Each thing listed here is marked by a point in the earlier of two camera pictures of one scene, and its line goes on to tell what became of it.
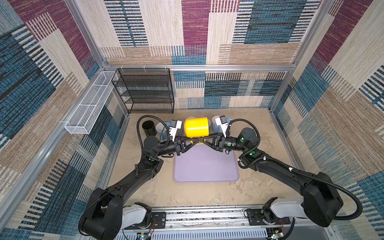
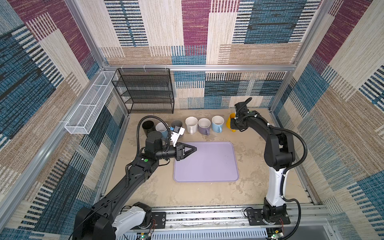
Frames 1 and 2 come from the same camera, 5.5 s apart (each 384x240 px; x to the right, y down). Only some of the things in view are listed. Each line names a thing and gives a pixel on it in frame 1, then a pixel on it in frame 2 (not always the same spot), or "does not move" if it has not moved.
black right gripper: [217, 142] -> [233, 126]
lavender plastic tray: [202, 163] does not move
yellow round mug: [195, 127] -> [231, 115]
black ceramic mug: [149, 128] does not move
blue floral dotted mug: [159, 127] does not move
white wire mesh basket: [83, 119] does not move
